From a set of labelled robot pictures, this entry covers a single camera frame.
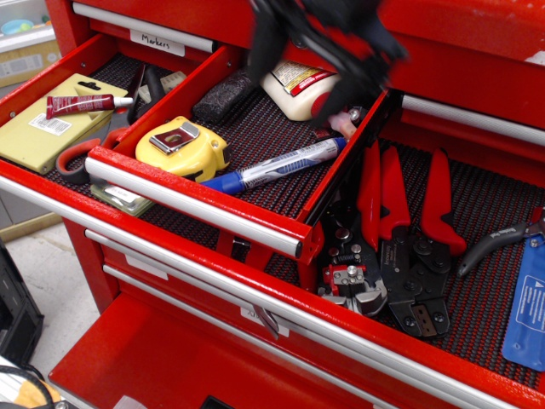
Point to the black foam block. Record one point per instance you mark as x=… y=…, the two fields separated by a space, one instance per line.
x=224 y=96

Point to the white paper pieces in drawer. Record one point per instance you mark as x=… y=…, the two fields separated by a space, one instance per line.
x=166 y=83

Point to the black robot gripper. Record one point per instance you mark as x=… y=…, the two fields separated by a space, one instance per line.
x=361 y=81

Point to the yellow tape measure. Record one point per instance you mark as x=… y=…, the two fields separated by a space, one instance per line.
x=185 y=149

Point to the yellow flat plastic case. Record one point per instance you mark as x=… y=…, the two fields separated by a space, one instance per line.
x=31 y=140

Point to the red handled wire stripper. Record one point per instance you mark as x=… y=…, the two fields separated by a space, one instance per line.
x=350 y=272

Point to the black red drawer liner mat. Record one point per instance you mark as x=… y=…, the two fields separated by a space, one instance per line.
x=479 y=305

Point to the red glue tube white cap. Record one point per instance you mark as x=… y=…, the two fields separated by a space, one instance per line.
x=64 y=105

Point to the clear small plastic box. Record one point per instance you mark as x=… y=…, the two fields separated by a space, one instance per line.
x=122 y=199

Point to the white markers label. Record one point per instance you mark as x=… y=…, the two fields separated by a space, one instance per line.
x=157 y=42

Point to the small red upper drawer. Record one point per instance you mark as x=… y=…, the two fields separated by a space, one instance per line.
x=280 y=215

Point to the cardboard box in background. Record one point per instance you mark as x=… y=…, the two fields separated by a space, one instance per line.
x=21 y=64

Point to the black crate on floor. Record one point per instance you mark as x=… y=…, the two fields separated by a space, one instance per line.
x=21 y=320

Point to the red handled crimping pliers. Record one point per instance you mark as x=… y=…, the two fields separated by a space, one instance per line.
x=416 y=261

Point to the red metal tool chest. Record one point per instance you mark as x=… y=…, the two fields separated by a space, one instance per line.
x=180 y=323

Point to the blue plastic pouch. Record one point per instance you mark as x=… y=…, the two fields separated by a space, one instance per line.
x=524 y=339

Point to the white glue bottle red cap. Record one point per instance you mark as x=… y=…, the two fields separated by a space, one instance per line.
x=300 y=91

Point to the red grey handled scissors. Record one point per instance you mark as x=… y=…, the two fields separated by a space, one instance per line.
x=70 y=164

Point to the blue white marker pen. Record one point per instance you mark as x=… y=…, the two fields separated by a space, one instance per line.
x=274 y=168

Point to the grey handled small pliers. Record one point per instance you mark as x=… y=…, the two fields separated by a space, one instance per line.
x=492 y=241

